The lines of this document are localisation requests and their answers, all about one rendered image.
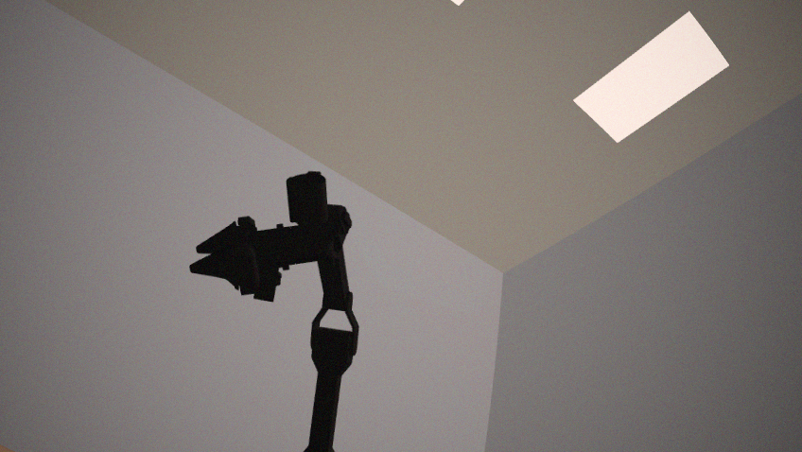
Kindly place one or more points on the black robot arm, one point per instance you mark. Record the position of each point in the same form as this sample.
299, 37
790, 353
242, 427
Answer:
319, 236

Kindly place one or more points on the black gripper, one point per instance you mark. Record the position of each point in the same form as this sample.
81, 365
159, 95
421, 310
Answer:
236, 251

